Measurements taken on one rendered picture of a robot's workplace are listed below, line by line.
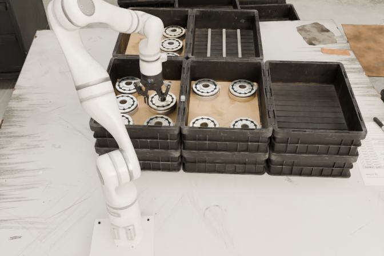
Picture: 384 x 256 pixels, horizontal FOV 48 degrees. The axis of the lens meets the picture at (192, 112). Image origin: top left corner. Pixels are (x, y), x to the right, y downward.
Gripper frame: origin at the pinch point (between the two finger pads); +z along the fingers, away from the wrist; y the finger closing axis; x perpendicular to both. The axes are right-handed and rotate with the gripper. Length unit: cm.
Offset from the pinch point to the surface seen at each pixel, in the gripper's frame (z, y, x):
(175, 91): 4.6, 6.1, 12.1
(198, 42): 4.5, 10.9, 48.1
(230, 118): 4.7, 28.1, -1.0
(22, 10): 31, -109, 115
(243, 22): 0, 31, 61
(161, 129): -4.7, 6.5, -19.5
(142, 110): 4.7, -4.5, -0.6
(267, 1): 42, 47, 167
